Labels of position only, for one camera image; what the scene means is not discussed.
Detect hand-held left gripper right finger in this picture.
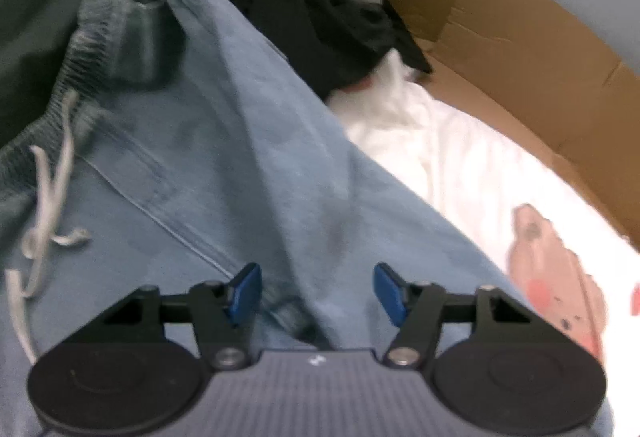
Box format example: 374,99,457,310
374,263,538,368

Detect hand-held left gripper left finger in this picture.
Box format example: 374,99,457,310
97,263,263,370

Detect blue denim pants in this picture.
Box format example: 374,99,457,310
0,0,616,437

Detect black clothes pile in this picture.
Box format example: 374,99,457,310
225,0,433,98

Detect cream bear printed bed sheet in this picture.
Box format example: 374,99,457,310
325,52,640,437

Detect flattened cardboard box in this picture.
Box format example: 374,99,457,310
332,0,640,253

